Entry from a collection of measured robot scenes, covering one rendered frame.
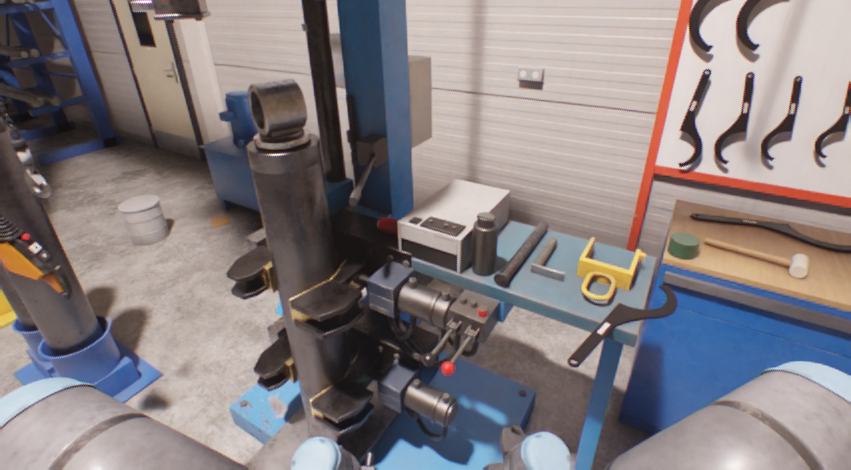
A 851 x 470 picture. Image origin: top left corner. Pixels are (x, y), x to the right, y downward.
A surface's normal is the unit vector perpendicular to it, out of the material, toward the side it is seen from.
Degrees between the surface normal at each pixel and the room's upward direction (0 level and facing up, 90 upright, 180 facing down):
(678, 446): 41
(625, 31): 90
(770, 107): 90
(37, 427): 3
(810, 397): 5
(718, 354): 90
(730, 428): 22
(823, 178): 90
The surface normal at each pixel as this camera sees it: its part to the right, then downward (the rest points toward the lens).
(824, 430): 0.09, -0.75
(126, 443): 0.32, -0.90
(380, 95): -0.52, 0.40
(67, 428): 0.01, -0.92
